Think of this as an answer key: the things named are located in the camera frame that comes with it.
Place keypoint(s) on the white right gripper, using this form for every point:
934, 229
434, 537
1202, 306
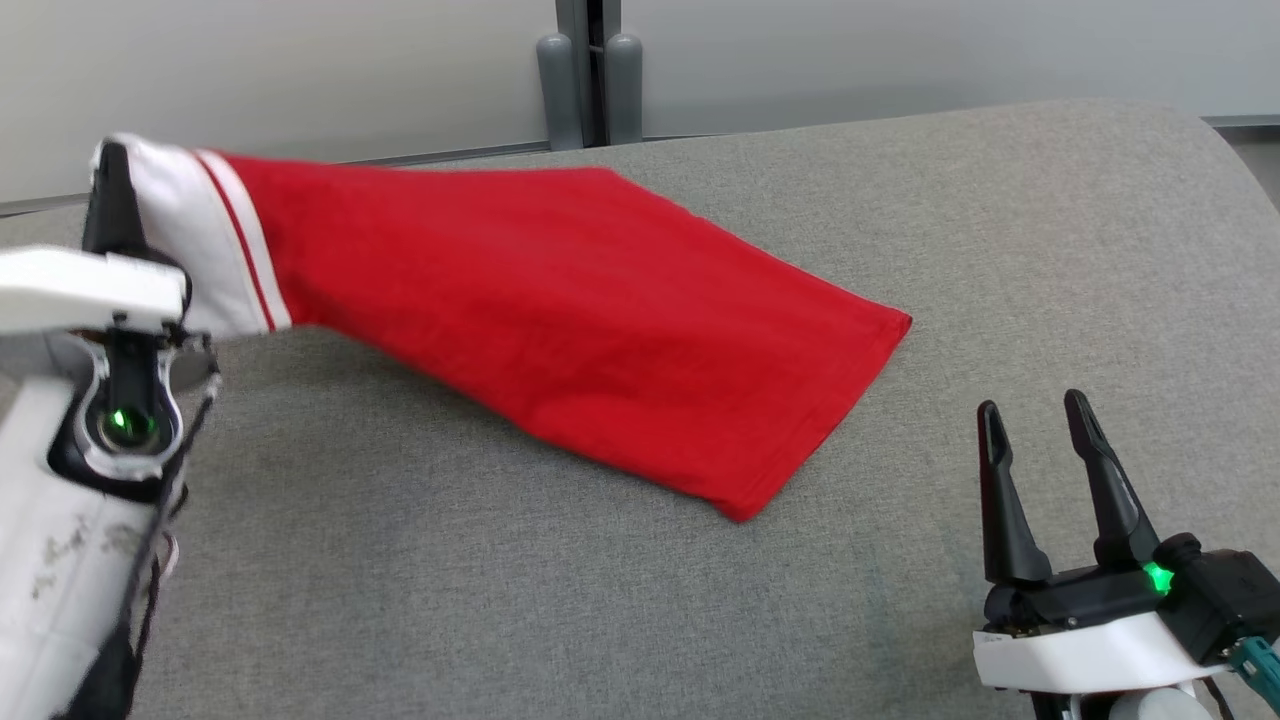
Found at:
1080, 650

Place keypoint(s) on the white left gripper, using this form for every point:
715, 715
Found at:
80, 290

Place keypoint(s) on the red white basketball jersey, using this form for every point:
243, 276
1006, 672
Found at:
550, 300

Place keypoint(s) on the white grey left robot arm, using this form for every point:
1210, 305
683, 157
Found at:
60, 560

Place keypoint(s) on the grey rounded partition foot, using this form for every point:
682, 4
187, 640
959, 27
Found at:
624, 90
558, 90

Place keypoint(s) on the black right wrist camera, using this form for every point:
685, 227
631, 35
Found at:
1230, 600

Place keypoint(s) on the grey partition bottom rail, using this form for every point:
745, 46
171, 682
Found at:
1245, 121
450, 155

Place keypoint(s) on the grey partition post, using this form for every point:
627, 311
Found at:
575, 20

